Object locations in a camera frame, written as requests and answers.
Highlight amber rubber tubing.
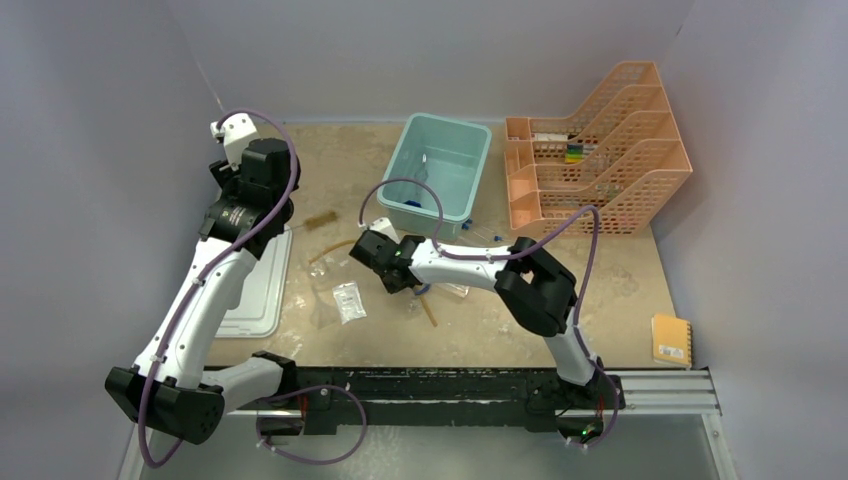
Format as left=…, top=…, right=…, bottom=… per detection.
left=308, top=239, right=438, bottom=327

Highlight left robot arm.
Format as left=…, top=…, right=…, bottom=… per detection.
left=105, top=138, right=300, bottom=445

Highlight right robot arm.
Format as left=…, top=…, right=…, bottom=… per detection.
left=349, top=230, right=625, bottom=407

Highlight small white packet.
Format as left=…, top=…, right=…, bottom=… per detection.
left=332, top=281, right=367, bottom=324

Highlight clear plastic funnel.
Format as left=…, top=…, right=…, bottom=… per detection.
left=307, top=260, right=341, bottom=329

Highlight clear acrylic tube rack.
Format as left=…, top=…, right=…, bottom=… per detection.
left=441, top=283, right=470, bottom=298

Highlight brown test tube brush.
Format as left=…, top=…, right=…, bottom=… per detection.
left=291, top=210, right=338, bottom=231

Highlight teal plastic bin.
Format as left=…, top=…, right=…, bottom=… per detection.
left=377, top=113, right=492, bottom=243

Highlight white plastic bin lid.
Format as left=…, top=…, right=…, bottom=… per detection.
left=216, top=226, right=293, bottom=338

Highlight markers in organizer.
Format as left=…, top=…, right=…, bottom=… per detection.
left=565, top=143, right=596, bottom=164

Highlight orange plastic file organizer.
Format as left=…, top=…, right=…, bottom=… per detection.
left=504, top=61, right=693, bottom=238

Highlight yellow spiral notebook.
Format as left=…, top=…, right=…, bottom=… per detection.
left=651, top=314, right=693, bottom=369

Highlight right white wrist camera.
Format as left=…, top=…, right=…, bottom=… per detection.
left=362, top=216, right=400, bottom=244

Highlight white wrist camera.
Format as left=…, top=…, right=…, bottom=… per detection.
left=362, top=216, right=400, bottom=244
left=210, top=113, right=260, bottom=171

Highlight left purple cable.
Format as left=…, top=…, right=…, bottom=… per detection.
left=135, top=109, right=299, bottom=470

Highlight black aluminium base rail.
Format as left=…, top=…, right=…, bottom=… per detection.
left=198, top=365, right=722, bottom=437

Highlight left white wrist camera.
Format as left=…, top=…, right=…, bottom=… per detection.
left=210, top=113, right=260, bottom=171

